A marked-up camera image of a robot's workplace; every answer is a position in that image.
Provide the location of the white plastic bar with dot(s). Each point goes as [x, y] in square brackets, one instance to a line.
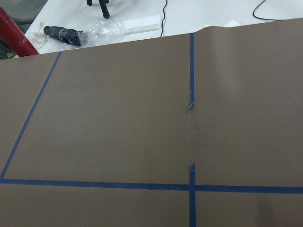
[141, 25]

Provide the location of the white crumpled tissue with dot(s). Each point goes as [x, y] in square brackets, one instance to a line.
[36, 35]

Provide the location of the crumpled clear plastic wrap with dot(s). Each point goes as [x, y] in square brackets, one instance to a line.
[101, 33]

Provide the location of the black tripod legs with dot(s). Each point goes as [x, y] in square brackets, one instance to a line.
[103, 6]

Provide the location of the red cylinder can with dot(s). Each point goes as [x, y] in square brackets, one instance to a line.
[14, 37]

